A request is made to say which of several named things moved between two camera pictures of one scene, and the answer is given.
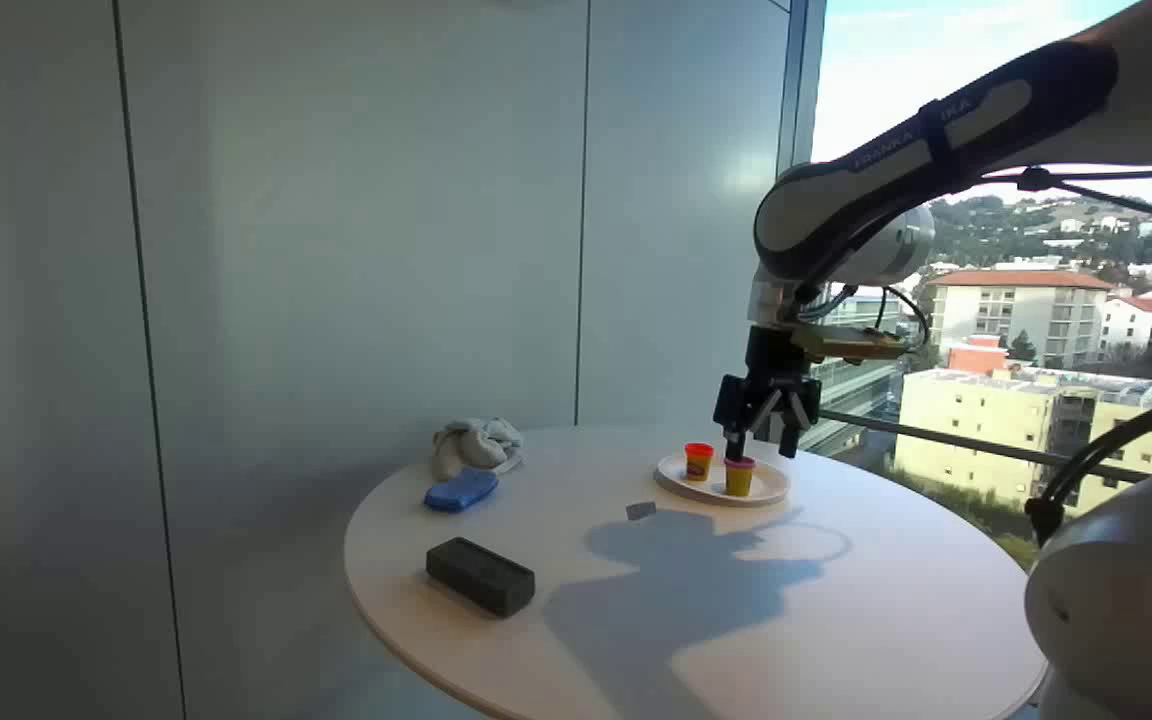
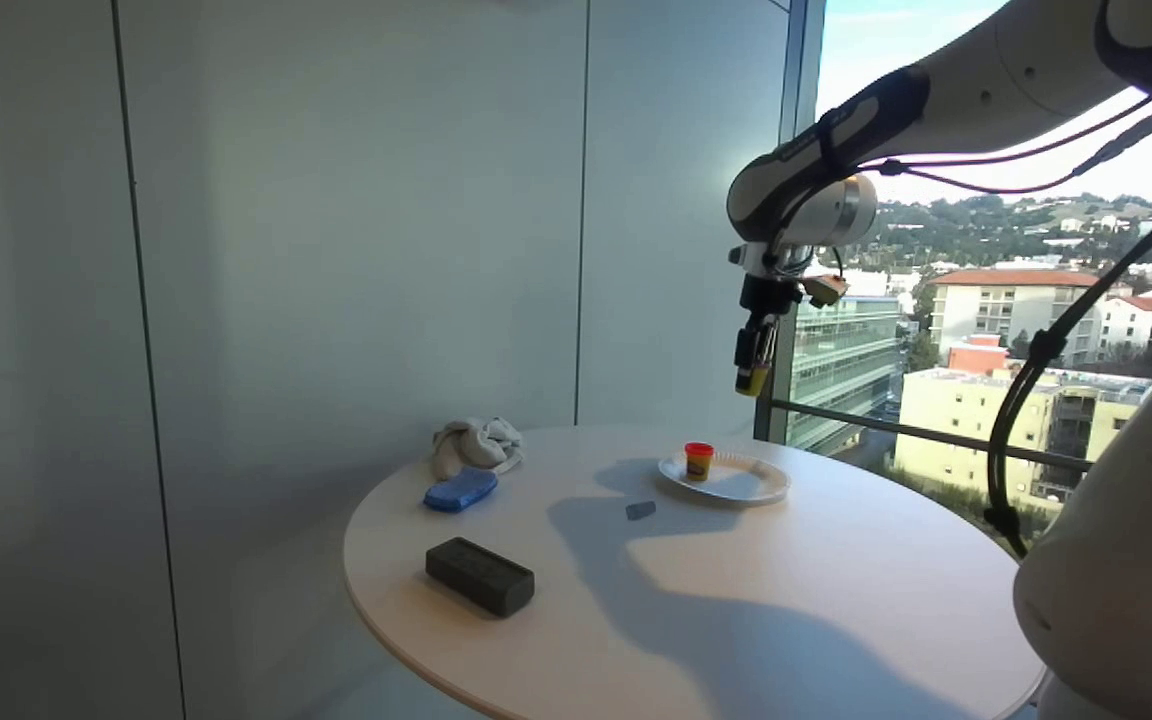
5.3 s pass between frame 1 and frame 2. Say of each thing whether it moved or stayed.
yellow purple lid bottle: moved
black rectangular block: stayed
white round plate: stayed
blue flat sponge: stayed
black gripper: moved
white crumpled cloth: stayed
